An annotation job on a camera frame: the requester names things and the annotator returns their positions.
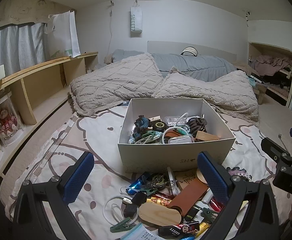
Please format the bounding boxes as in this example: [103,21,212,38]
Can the white medicine sachet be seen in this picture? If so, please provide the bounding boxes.
[120,223,163,240]

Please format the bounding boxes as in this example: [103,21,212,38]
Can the round wooden lid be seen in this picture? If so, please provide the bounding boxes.
[196,169,207,184]

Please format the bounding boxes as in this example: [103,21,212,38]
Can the white headphones on bed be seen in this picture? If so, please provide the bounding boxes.
[181,46,198,56]

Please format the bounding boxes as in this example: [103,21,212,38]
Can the closet shelf with clothes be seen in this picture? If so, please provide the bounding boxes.
[248,42,292,106]

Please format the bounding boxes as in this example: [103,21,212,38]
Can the beige textured blanket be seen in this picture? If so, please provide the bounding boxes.
[69,53,259,124]

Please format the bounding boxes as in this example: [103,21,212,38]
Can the wooden side shelf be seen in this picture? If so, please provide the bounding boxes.
[0,52,98,177]

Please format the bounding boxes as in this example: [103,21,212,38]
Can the oval wooden piece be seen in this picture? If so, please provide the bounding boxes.
[138,202,182,226]

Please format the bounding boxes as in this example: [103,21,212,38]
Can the hanging white wall pouch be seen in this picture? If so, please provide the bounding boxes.
[130,0,143,35]

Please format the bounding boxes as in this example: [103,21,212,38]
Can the brown leather case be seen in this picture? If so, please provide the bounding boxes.
[167,179,208,217]

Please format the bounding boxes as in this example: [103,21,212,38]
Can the round black tin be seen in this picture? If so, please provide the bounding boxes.
[152,121,167,132]

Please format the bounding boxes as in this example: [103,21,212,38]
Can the blue metallic lighter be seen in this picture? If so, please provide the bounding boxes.
[125,176,145,196]

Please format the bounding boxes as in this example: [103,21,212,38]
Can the yellow cartoon lighter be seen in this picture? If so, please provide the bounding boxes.
[147,196,171,206]

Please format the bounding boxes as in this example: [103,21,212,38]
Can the green clothes peg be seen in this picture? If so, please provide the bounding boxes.
[110,217,135,233]

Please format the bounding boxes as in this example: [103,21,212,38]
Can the grey curtain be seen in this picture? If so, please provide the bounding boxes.
[0,23,49,76]

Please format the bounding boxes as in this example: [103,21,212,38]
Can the grey pillow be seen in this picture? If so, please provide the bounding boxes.
[112,49,237,82]

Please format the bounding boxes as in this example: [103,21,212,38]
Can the black square block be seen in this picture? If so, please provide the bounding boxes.
[132,191,147,207]

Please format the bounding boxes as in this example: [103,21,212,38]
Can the white paper shopping bag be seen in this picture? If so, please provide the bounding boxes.
[44,11,81,59]

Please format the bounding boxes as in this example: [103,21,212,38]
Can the white cardboard shoe box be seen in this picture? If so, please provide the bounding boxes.
[118,98,235,173]

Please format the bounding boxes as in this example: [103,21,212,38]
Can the white silicone ring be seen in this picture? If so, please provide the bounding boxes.
[103,195,139,225]

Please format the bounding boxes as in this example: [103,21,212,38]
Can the doll in display case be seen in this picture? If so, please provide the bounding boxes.
[0,92,24,146]

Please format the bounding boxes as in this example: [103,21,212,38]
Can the black safety lighter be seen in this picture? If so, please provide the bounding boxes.
[158,222,200,238]

